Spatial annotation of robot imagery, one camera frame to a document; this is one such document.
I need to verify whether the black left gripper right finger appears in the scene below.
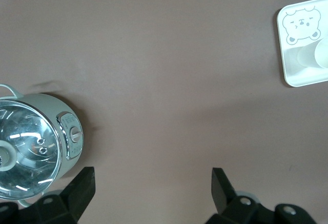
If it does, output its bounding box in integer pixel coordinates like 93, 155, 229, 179
211, 167, 279, 224

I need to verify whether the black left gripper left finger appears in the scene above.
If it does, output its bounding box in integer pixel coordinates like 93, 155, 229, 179
35, 167, 96, 224

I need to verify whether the cream paper cup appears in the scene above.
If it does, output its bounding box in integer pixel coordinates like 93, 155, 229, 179
297, 38, 328, 70

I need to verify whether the glass pot lid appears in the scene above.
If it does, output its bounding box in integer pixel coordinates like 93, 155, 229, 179
0, 100, 61, 200

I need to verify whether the grey pot with glass lid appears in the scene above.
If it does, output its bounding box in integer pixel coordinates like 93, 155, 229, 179
0, 84, 85, 207

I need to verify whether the cream bear print tray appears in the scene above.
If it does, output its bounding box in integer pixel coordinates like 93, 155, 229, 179
276, 0, 328, 89

